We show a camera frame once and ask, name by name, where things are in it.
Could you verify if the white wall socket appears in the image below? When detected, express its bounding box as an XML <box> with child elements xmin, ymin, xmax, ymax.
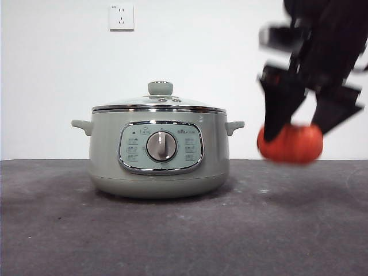
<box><xmin>109</xmin><ymin>4</ymin><xmax>135</xmax><ymax>32</ymax></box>

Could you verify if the pale green electric cooking pot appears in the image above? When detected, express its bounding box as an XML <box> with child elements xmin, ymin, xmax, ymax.
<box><xmin>71</xmin><ymin>108</ymin><xmax>246</xmax><ymax>200</ymax></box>

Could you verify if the small orange pumpkin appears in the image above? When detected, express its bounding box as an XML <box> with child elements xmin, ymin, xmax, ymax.
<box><xmin>256</xmin><ymin>122</ymin><xmax>324</xmax><ymax>165</ymax></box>

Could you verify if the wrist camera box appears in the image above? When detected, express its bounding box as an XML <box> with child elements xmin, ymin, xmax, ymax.
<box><xmin>258</xmin><ymin>24</ymin><xmax>305</xmax><ymax>52</ymax></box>

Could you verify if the glass lid with green knob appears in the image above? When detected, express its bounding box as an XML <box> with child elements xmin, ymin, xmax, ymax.
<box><xmin>91</xmin><ymin>81</ymin><xmax>227</xmax><ymax>113</ymax></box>

